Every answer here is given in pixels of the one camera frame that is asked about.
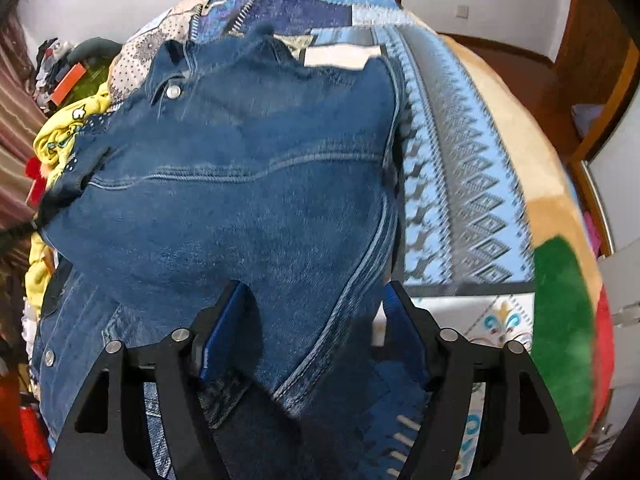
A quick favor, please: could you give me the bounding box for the blue denim jacket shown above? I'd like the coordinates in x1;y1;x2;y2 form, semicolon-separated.
31;27;407;480

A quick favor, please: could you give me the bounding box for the pile of mixed clothes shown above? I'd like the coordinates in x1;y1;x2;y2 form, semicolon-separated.
34;36;123;111

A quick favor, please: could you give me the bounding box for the yellow cartoon print cloth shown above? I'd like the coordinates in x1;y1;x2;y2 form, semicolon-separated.
24;82;113;311

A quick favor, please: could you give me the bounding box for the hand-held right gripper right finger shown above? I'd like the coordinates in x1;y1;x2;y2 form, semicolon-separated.
374;281;581;480

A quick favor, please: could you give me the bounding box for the striped curtain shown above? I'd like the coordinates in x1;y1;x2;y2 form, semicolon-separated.
0;12;48;261

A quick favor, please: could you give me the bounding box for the blue patterned bed sheet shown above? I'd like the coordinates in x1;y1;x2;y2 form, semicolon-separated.
107;0;538;480

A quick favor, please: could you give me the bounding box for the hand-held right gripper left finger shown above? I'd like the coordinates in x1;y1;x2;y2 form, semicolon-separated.
49;280;257;480

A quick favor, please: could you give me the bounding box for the red cloth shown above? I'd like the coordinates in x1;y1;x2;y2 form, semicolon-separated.
0;370;53;478

